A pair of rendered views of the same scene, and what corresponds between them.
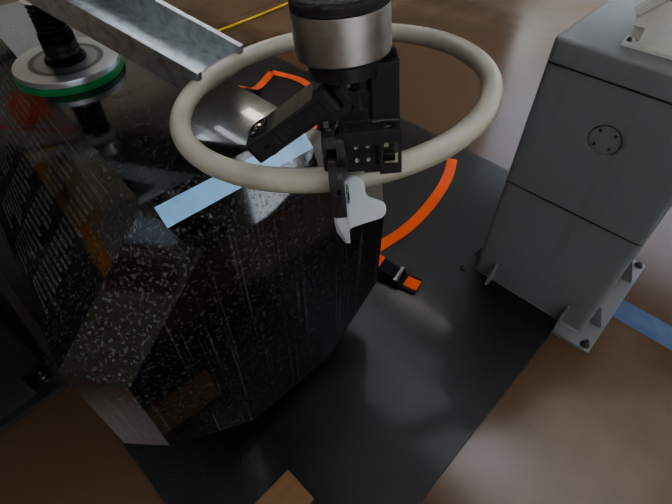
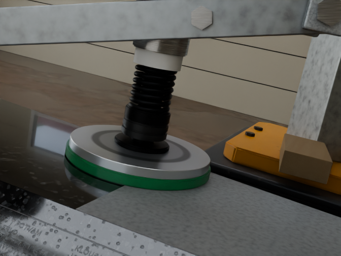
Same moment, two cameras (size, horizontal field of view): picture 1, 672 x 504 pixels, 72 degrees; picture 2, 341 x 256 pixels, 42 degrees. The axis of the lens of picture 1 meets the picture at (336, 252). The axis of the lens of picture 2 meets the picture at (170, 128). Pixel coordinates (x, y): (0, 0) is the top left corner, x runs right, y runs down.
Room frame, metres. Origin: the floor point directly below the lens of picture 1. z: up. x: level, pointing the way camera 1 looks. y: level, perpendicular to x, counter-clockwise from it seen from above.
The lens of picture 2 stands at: (1.57, 0.35, 1.03)
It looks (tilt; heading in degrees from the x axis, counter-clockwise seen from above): 13 degrees down; 156
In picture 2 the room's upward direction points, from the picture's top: 12 degrees clockwise
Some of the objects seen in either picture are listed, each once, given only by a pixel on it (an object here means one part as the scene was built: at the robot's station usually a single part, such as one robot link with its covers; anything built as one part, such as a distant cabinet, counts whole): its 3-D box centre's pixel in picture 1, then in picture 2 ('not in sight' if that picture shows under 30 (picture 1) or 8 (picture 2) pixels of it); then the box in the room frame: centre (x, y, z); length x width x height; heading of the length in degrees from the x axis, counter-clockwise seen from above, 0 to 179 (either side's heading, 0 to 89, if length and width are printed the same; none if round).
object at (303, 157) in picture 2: not in sight; (303, 156); (0.80, 1.04, 0.81); 0.20 x 0.10 x 0.05; 144
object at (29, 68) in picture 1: (67, 61); (140, 148); (0.97, 0.58, 0.84); 0.21 x 0.21 x 0.01
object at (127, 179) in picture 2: (68, 63); (140, 151); (0.97, 0.58, 0.84); 0.22 x 0.22 x 0.04
